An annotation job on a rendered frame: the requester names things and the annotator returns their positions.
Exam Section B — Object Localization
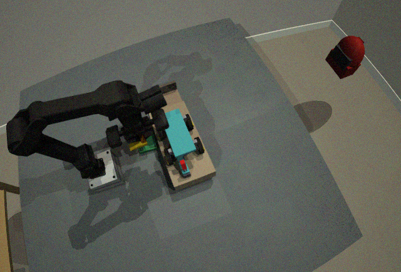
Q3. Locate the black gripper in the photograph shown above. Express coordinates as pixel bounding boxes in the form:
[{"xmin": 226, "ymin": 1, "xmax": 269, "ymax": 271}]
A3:
[{"xmin": 106, "ymin": 108, "xmax": 169, "ymax": 149}]

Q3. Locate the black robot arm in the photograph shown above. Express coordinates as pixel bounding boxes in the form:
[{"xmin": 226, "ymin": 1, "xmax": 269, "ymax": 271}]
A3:
[{"xmin": 6, "ymin": 80, "xmax": 167, "ymax": 179}]

